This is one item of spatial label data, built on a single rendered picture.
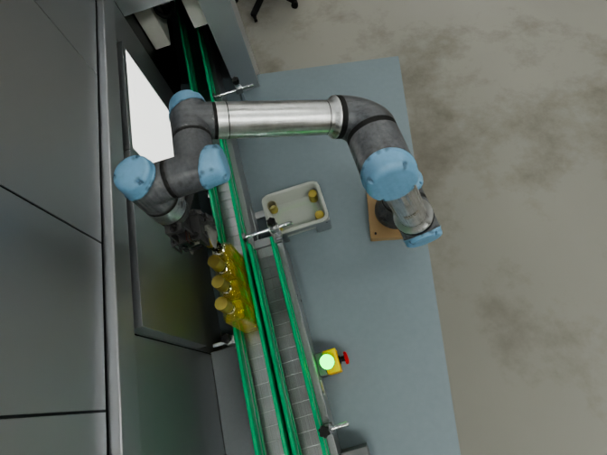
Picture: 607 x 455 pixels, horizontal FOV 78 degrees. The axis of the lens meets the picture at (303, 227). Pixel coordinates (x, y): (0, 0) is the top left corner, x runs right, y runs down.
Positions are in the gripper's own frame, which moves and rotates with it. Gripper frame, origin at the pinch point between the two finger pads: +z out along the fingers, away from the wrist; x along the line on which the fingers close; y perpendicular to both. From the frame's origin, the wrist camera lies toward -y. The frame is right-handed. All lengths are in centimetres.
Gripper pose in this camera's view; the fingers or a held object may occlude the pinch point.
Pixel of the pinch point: (206, 236)
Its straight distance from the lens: 101.3
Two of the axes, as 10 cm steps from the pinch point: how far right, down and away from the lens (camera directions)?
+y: 2.4, 8.7, -4.3
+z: 1.5, 4.0, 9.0
